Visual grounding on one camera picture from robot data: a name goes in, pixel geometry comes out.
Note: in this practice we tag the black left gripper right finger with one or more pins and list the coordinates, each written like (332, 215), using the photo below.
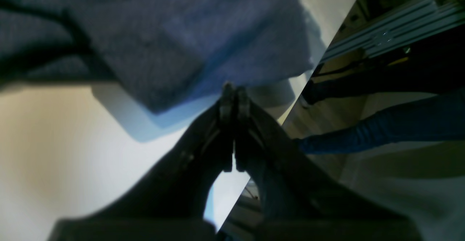
(299, 201)

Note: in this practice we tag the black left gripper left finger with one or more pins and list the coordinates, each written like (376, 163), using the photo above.
(168, 202)

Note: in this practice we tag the blue-grey T-shirt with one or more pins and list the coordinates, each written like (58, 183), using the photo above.
(163, 52)

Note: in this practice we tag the person's leg in jeans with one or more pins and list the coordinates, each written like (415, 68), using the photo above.
(438, 118)

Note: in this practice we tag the aluminium table frame post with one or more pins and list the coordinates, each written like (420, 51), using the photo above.
(409, 23)

